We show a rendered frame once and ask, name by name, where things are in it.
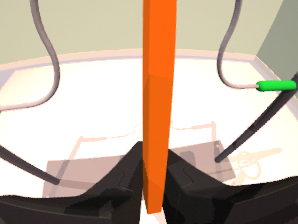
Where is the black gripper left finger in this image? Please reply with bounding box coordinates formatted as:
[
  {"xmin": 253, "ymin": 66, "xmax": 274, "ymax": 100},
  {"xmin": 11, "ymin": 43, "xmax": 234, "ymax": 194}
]
[{"xmin": 0, "ymin": 140, "xmax": 144, "ymax": 224}]

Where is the orange handle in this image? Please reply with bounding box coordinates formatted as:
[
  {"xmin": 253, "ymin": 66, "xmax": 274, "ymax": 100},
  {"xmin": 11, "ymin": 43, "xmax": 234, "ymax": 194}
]
[{"xmin": 142, "ymin": 0, "xmax": 177, "ymax": 214}]

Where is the grey wire rig on two posts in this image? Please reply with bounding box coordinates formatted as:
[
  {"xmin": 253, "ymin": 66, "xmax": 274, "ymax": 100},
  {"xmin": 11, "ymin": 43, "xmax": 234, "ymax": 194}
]
[{"xmin": 0, "ymin": 0, "xmax": 298, "ymax": 198}]

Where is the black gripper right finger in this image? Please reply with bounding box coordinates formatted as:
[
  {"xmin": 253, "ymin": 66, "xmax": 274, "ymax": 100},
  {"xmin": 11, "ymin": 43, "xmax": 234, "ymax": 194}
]
[{"xmin": 162, "ymin": 148, "xmax": 298, "ymax": 224}]

